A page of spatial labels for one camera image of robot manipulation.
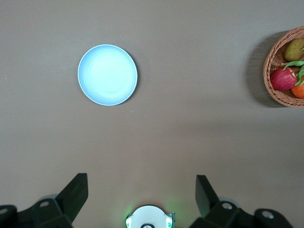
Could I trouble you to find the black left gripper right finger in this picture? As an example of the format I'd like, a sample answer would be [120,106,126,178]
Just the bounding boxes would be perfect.
[190,175,256,228]

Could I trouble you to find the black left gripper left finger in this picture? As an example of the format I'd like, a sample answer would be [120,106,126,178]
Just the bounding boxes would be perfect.
[30,173,89,228]

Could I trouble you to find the red apple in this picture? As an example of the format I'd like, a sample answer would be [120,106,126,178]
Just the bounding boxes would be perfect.
[270,66,299,92]

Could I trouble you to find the brown table cover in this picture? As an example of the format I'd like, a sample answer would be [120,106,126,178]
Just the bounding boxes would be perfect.
[0,0,304,228]

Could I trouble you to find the light blue plate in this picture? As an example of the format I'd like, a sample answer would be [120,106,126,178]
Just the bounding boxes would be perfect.
[77,44,139,106]

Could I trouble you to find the brown wicker basket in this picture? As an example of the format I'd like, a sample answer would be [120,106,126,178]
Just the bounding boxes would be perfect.
[263,25,304,108]

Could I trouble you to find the orange fruit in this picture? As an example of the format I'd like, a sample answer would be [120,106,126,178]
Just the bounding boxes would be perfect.
[291,83,304,99]

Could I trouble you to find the pink dragon fruit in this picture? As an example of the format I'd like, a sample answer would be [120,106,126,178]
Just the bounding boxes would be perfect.
[282,46,304,87]

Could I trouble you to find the brown kiwi fruit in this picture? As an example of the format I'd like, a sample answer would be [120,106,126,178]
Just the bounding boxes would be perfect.
[284,38,304,62]

